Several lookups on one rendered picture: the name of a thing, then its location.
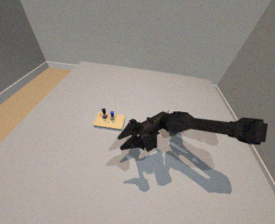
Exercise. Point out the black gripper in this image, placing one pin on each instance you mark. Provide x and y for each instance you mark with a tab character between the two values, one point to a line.
144	129

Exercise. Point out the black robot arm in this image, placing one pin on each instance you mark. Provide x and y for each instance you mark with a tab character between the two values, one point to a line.
247	130

